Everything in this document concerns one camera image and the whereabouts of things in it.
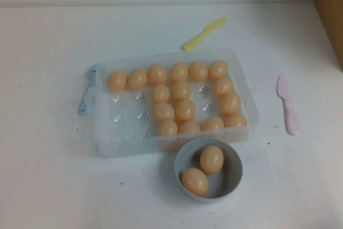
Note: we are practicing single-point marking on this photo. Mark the blue plastic knife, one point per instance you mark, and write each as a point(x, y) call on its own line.
point(85, 100)

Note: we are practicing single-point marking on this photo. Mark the grey round bowl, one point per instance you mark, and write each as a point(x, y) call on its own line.
point(233, 183)

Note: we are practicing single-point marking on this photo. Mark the clear plastic egg box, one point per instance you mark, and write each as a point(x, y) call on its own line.
point(126, 121)

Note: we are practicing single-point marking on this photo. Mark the pink plastic knife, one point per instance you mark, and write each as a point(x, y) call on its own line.
point(286, 105)

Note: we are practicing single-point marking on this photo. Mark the beige egg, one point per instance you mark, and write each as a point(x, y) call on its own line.
point(223, 86)
point(117, 80)
point(198, 70)
point(181, 89)
point(185, 109)
point(189, 127)
point(231, 103)
point(195, 181)
point(218, 69)
point(211, 159)
point(167, 128)
point(213, 123)
point(137, 78)
point(163, 111)
point(157, 73)
point(235, 121)
point(160, 93)
point(178, 72)

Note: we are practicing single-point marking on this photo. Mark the brown cardboard board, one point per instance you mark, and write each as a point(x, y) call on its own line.
point(331, 11)

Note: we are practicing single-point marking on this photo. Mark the yellow plastic knife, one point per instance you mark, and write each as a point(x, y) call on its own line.
point(199, 36)

